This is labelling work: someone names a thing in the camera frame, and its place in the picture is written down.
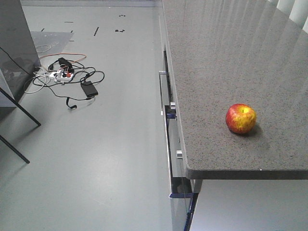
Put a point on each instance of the red yellow apple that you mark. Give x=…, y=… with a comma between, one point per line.
x=240, y=118

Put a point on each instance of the chrome round knob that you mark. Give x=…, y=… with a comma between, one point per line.
x=172, y=105
x=179, y=154

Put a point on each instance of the chrome round knob lower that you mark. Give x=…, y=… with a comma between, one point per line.
x=179, y=154

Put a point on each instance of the black laptop power brick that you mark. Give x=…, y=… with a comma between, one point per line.
x=89, y=89

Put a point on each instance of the grey stone kitchen counter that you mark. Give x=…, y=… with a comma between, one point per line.
x=224, y=52

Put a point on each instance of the white power strip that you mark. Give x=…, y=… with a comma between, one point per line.
x=61, y=76

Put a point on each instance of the grey floor mat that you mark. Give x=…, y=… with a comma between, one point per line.
x=50, y=42

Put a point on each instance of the dark grey cabinet panel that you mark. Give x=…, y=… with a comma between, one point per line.
x=18, y=55

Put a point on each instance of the chrome drawer handle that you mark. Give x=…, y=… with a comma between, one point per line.
x=161, y=73

